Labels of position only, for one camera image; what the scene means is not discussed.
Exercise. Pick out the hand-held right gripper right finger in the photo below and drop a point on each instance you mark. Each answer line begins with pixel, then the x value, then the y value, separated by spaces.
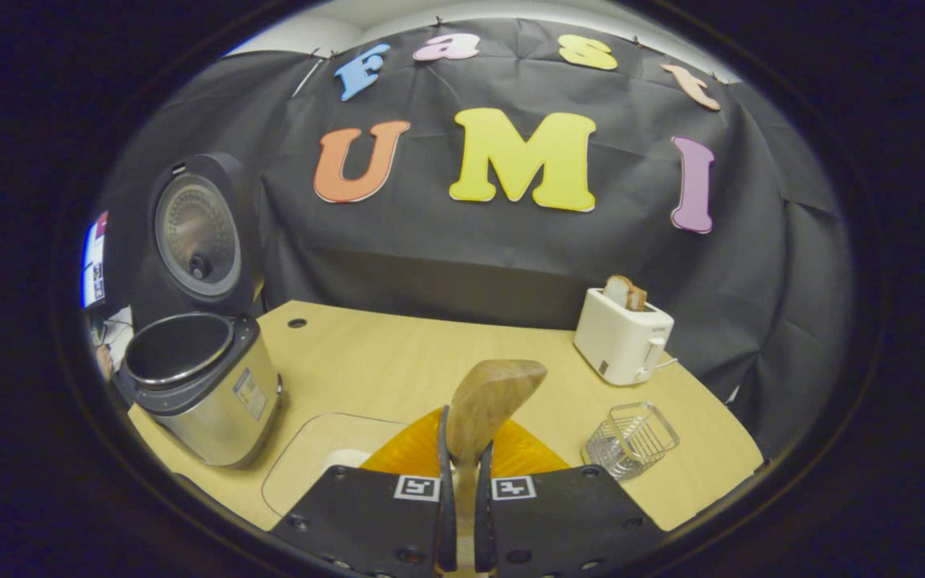
pixel 567 522

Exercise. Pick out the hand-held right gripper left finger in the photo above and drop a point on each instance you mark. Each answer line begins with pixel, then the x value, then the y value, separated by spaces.
pixel 382 522

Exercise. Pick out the white rice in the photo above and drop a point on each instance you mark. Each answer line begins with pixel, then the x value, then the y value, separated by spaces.
pixel 346 460

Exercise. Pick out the wooden spoon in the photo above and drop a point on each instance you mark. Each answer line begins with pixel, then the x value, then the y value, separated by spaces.
pixel 495 393

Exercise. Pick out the dark grey rice cooker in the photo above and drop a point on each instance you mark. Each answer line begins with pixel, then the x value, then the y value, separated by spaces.
pixel 213 409

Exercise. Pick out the clear plastic container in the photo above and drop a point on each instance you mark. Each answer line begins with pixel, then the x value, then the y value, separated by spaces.
pixel 306 461

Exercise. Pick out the white toaster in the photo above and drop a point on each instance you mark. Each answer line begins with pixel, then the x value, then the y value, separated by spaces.
pixel 615 337

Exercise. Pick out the black backdrop cloth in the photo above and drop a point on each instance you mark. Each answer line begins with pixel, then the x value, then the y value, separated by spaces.
pixel 430 257

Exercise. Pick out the white side table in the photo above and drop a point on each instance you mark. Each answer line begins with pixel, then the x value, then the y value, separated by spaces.
pixel 119 333

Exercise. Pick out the computer monitor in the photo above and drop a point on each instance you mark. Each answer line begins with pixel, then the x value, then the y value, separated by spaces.
pixel 93 265

